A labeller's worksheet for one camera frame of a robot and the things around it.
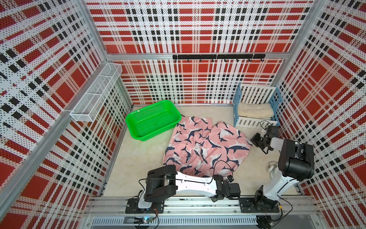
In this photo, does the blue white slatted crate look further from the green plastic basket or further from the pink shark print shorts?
the green plastic basket

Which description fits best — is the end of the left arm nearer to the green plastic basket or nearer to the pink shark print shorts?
the pink shark print shorts

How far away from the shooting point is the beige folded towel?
107 cm

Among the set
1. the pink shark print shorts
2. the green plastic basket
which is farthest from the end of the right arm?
the green plastic basket

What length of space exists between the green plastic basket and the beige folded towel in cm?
49

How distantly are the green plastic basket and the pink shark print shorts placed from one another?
0.27 feet

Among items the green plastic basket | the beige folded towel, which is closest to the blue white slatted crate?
the beige folded towel

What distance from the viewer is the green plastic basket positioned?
1040mm

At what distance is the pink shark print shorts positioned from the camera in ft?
2.88
